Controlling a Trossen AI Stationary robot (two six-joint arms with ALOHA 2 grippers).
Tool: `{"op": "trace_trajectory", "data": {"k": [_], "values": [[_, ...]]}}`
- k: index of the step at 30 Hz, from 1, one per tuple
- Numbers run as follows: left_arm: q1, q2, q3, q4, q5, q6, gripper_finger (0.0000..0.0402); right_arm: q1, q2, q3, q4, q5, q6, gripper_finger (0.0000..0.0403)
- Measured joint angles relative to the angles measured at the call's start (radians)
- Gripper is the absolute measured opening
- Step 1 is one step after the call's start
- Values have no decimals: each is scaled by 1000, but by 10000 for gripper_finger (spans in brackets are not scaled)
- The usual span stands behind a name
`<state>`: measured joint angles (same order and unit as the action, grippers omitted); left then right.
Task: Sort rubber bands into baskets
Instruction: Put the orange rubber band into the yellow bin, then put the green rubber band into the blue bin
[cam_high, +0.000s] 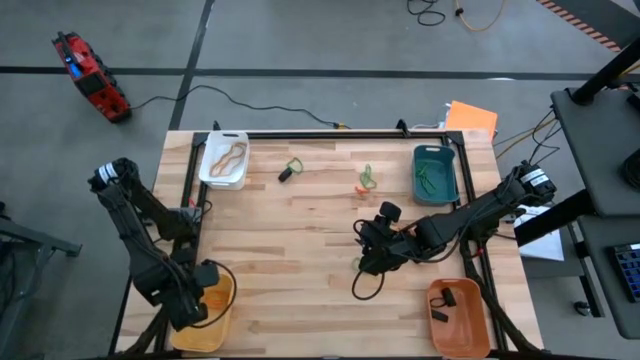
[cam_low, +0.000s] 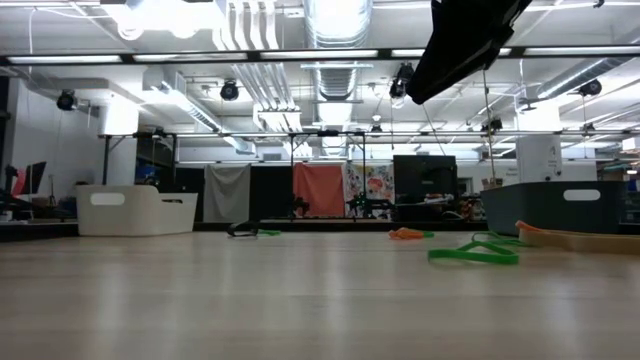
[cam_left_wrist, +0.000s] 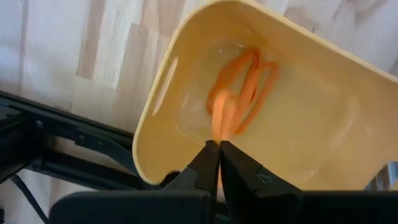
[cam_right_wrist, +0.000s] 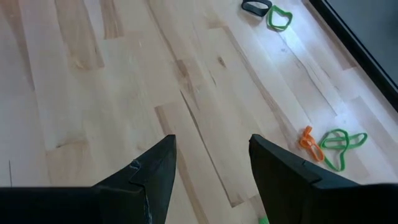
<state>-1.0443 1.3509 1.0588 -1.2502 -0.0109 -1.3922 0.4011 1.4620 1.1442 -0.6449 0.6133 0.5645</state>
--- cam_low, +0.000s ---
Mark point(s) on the tan rubber band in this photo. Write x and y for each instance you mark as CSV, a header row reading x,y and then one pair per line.
x,y
590,243

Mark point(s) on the small orange rubber band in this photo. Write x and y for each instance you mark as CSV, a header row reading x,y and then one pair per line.
x,y
402,233

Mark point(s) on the white plastic basket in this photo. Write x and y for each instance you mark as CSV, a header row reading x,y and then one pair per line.
x,y
130,215

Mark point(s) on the wide orange rubber band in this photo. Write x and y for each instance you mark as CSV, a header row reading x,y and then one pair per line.
x,y
530,226

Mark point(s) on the black monitor screen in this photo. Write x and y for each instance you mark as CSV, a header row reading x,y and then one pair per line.
x,y
425,177

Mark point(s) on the small black background robot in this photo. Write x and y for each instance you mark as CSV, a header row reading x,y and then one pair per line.
x,y
367,202
301,206

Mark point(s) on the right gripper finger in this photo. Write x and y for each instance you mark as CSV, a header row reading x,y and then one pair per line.
x,y
460,50
510,12

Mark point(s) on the floral hanging cloth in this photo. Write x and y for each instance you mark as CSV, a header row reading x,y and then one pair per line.
x,y
375,185

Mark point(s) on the white pillar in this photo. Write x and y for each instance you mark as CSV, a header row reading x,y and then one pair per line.
x,y
539,160

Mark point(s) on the teal plastic basket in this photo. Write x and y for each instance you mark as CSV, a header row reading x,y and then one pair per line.
x,y
540,210

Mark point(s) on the silver ceiling duct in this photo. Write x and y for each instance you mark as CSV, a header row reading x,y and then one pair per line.
x,y
337,20

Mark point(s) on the grey hanging cloth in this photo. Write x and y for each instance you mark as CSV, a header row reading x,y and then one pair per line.
x,y
227,192

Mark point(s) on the blue bin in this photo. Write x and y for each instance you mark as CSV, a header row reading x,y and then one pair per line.
x,y
146,174

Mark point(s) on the tilted black monitor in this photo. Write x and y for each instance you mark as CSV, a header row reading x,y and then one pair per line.
x,y
32,177

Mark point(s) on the orange hanging cloth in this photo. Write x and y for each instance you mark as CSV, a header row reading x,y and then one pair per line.
x,y
320,190

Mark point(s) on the wide black rubber band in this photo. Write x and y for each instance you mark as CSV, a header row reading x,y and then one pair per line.
x,y
242,229

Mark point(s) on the green rubber band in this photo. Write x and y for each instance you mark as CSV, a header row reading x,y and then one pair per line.
x,y
475,258
510,242
427,234
270,232

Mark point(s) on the black overhead beam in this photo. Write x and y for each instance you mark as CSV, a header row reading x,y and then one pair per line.
x,y
385,53

